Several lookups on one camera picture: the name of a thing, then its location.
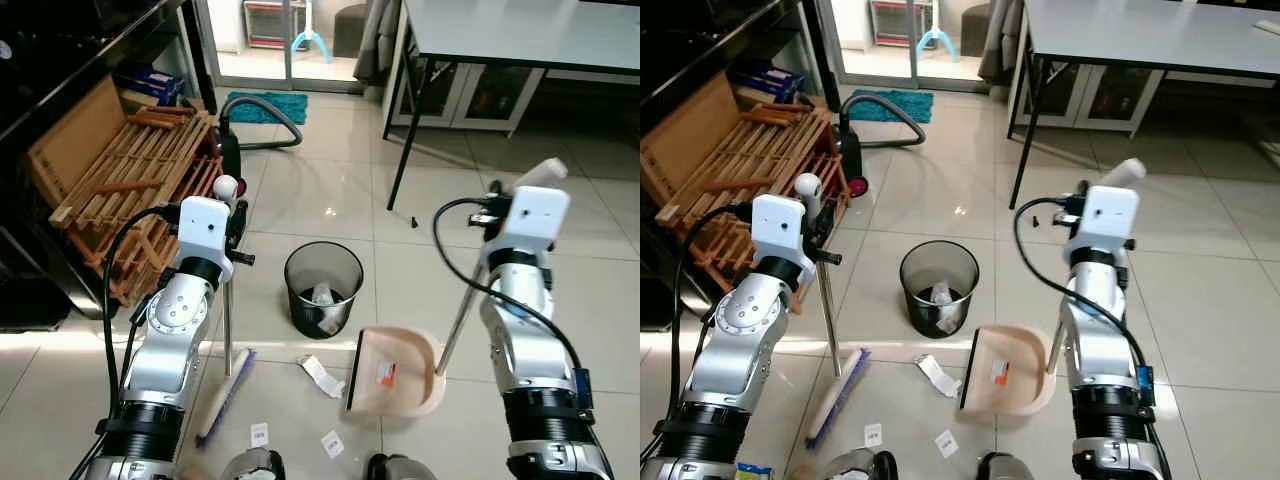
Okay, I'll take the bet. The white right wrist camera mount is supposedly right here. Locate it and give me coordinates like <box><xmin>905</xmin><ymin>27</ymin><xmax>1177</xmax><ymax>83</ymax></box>
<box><xmin>1061</xmin><ymin>184</ymin><xmax>1142</xmax><ymax>264</ymax></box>
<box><xmin>496</xmin><ymin>186</ymin><xmax>572</xmax><ymax>264</ymax></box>

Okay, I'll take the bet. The long crumpled white paper scrap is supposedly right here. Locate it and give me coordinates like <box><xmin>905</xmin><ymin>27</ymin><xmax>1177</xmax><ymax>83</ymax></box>
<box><xmin>914</xmin><ymin>354</ymin><xmax>962</xmax><ymax>399</ymax></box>
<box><xmin>299</xmin><ymin>354</ymin><xmax>347</xmax><ymax>399</ymax></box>

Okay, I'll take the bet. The broom with metal pole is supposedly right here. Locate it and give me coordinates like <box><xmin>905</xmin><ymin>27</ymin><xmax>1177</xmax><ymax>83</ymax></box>
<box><xmin>194</xmin><ymin>174</ymin><xmax>258</xmax><ymax>449</ymax></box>
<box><xmin>794</xmin><ymin>172</ymin><xmax>872</xmax><ymax>449</ymax></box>

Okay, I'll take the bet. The beige long-handled dustpan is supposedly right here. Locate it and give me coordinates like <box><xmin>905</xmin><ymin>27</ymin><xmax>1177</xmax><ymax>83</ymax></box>
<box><xmin>957</xmin><ymin>157</ymin><xmax>1149</xmax><ymax>415</ymax></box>
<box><xmin>344</xmin><ymin>157</ymin><xmax>570</xmax><ymax>419</ymax></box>

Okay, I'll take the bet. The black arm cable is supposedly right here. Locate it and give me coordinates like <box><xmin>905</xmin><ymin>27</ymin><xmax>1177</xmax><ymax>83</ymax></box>
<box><xmin>1012</xmin><ymin>195</ymin><xmax>1151</xmax><ymax>373</ymax></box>
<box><xmin>100</xmin><ymin>203</ymin><xmax>183</xmax><ymax>421</ymax></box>
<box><xmin>431</xmin><ymin>196</ymin><xmax>587</xmax><ymax>376</ymax></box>
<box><xmin>670</xmin><ymin>203</ymin><xmax>755</xmax><ymax>401</ymax></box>

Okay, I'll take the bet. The blue cardboard box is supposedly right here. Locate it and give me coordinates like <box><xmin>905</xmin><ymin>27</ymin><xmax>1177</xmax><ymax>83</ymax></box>
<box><xmin>114</xmin><ymin>64</ymin><xmax>187</xmax><ymax>110</ymax></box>
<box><xmin>727</xmin><ymin>61</ymin><xmax>807</xmax><ymax>107</ymax></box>

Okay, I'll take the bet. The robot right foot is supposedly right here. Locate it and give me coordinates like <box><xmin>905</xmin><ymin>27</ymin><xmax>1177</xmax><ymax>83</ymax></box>
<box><xmin>364</xmin><ymin>452</ymin><xmax>437</xmax><ymax>480</ymax></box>
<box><xmin>974</xmin><ymin>451</ymin><xmax>1033</xmax><ymax>480</ymax></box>

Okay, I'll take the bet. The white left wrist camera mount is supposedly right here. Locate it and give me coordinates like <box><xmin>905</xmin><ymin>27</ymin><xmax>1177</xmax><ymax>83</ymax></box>
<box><xmin>749</xmin><ymin>194</ymin><xmax>807</xmax><ymax>287</ymax></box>
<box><xmin>177</xmin><ymin>196</ymin><xmax>237</xmax><ymax>283</ymax></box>

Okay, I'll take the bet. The black glossy cabinet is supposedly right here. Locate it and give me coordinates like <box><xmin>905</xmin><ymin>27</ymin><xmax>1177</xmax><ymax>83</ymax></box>
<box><xmin>640</xmin><ymin>0</ymin><xmax>839</xmax><ymax>333</ymax></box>
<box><xmin>0</xmin><ymin>0</ymin><xmax>218</xmax><ymax>333</ymax></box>

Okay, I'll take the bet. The dark ottoman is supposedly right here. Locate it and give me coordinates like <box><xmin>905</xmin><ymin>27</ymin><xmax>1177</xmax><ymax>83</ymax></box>
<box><xmin>960</xmin><ymin>3</ymin><xmax>997</xmax><ymax>58</ymax></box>
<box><xmin>332</xmin><ymin>4</ymin><xmax>372</xmax><ymax>59</ymax></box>

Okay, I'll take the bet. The wooden slatted rack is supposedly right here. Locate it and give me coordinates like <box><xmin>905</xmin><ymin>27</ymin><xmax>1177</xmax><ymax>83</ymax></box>
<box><xmin>27</xmin><ymin>74</ymin><xmax>227</xmax><ymax>307</ymax></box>
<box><xmin>640</xmin><ymin>70</ymin><xmax>853</xmax><ymax>298</ymax></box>

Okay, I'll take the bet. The black vacuum cleaner with hose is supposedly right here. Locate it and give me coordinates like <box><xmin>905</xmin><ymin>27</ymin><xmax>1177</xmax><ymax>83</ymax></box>
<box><xmin>217</xmin><ymin>92</ymin><xmax>305</xmax><ymax>202</ymax></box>
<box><xmin>837</xmin><ymin>91</ymin><xmax>927</xmax><ymax>202</ymax></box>

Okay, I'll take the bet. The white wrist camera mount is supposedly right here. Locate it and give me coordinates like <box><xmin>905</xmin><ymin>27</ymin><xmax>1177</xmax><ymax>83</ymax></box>
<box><xmin>496</xmin><ymin>186</ymin><xmax>572</xmax><ymax>264</ymax></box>
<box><xmin>749</xmin><ymin>194</ymin><xmax>807</xmax><ymax>287</ymax></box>
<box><xmin>177</xmin><ymin>196</ymin><xmax>237</xmax><ymax>283</ymax></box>
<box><xmin>1061</xmin><ymin>184</ymin><xmax>1142</xmax><ymax>264</ymax></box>

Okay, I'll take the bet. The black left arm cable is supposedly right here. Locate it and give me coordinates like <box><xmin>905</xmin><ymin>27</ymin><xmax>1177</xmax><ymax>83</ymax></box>
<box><xmin>670</xmin><ymin>203</ymin><xmax>755</xmax><ymax>401</ymax></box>
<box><xmin>100</xmin><ymin>203</ymin><xmax>183</xmax><ymax>421</ymax></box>

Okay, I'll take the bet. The white rubbish in bin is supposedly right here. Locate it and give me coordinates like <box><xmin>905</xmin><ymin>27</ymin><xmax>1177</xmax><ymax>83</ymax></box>
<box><xmin>922</xmin><ymin>282</ymin><xmax>966</xmax><ymax>334</ymax></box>
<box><xmin>306</xmin><ymin>284</ymin><xmax>349</xmax><ymax>333</ymax></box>

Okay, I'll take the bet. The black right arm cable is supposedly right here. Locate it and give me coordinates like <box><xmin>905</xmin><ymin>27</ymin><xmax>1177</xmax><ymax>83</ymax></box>
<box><xmin>1012</xmin><ymin>195</ymin><xmax>1151</xmax><ymax>373</ymax></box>
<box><xmin>431</xmin><ymin>196</ymin><xmax>587</xmax><ymax>376</ymax></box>

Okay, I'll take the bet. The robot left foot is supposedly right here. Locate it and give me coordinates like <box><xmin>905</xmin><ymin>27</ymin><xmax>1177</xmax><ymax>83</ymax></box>
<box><xmin>219</xmin><ymin>447</ymin><xmax>287</xmax><ymax>480</ymax></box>
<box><xmin>820</xmin><ymin>447</ymin><xmax>897</xmax><ymax>480</ymax></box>

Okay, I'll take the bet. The grey table with black legs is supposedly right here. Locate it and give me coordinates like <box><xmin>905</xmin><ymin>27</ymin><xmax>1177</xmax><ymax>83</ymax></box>
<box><xmin>1007</xmin><ymin>0</ymin><xmax>1280</xmax><ymax>212</ymax></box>
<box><xmin>384</xmin><ymin>0</ymin><xmax>641</xmax><ymax>212</ymax></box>

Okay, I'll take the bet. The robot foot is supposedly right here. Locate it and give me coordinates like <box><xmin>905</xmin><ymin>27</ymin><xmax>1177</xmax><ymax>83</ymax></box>
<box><xmin>974</xmin><ymin>451</ymin><xmax>1033</xmax><ymax>480</ymax></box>
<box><xmin>820</xmin><ymin>447</ymin><xmax>897</xmax><ymax>480</ymax></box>
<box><xmin>364</xmin><ymin>452</ymin><xmax>437</xmax><ymax>480</ymax></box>
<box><xmin>219</xmin><ymin>447</ymin><xmax>287</xmax><ymax>480</ymax></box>

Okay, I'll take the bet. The grey hanging cloth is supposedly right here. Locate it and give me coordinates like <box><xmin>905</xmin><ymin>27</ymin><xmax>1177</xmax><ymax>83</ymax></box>
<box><xmin>354</xmin><ymin>0</ymin><xmax>403</xmax><ymax>87</ymax></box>
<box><xmin>977</xmin><ymin>0</ymin><xmax>1025</xmax><ymax>86</ymax></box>

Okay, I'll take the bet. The light blue stand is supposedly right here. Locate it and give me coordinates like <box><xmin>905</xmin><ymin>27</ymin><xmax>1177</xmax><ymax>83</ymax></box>
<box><xmin>289</xmin><ymin>0</ymin><xmax>334</xmax><ymax>64</ymax></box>
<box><xmin>915</xmin><ymin>0</ymin><xmax>960</xmax><ymax>63</ymax></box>

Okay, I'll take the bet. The teal floor mat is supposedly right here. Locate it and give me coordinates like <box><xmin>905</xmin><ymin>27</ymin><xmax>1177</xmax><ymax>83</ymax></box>
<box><xmin>845</xmin><ymin>89</ymin><xmax>935</xmax><ymax>124</ymax></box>
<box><xmin>221</xmin><ymin>91</ymin><xmax>310</xmax><ymax>126</ymax></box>

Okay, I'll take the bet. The white glass-door low cabinet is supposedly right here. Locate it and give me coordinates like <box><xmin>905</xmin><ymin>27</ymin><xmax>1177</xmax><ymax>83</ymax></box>
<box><xmin>389</xmin><ymin>58</ymin><xmax>547</xmax><ymax>137</ymax></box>
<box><xmin>1012</xmin><ymin>55</ymin><xmax>1167</xmax><ymax>139</ymax></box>

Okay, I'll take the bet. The black mesh waste bin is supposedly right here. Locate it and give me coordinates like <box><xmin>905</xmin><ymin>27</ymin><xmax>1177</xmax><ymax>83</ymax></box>
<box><xmin>284</xmin><ymin>240</ymin><xmax>364</xmax><ymax>339</ymax></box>
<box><xmin>899</xmin><ymin>239</ymin><xmax>982</xmax><ymax>339</ymax></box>

